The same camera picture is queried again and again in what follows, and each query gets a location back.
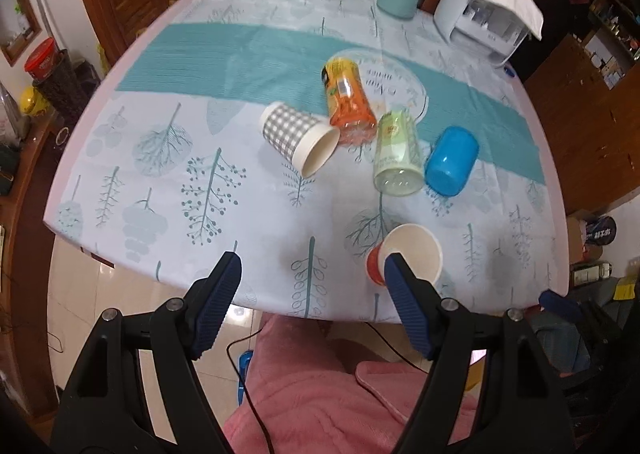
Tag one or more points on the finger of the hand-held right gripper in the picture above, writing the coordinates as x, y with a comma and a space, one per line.
550, 299

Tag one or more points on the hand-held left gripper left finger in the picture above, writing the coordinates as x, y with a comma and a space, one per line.
217, 304

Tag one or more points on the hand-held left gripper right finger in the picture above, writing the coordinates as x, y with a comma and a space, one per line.
407, 306

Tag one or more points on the red paper cup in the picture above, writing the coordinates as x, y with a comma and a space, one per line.
415, 249

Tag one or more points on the blue plastic cup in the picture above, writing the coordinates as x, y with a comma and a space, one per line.
452, 159

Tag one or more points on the green plastic cup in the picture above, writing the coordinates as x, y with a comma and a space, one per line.
397, 144

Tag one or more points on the grey checked paper cup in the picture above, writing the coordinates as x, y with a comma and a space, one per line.
287, 129

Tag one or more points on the orange plastic bottle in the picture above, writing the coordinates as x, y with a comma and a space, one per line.
345, 94

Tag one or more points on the cardboard box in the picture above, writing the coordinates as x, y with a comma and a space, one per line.
595, 239

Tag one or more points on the blue floor object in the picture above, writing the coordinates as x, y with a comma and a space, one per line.
244, 374

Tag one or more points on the pink robe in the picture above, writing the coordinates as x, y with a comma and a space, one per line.
310, 394

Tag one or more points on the tree print tablecloth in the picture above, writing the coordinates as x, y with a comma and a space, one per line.
200, 84

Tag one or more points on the clear round glass plate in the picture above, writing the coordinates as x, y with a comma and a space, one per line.
395, 79

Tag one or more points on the blue pen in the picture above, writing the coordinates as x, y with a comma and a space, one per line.
509, 71

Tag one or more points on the black woven bin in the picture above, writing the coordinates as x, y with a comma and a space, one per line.
67, 89

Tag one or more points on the cluttered shelf unit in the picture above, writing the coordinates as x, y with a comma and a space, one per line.
617, 34

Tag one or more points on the yellow round object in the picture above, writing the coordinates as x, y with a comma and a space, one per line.
32, 100

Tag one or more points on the white countertop appliance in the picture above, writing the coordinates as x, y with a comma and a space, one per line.
452, 9

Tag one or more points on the red lidded bucket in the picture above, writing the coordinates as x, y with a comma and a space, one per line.
41, 59

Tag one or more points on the wooden framed picture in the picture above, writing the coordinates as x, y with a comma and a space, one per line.
20, 19

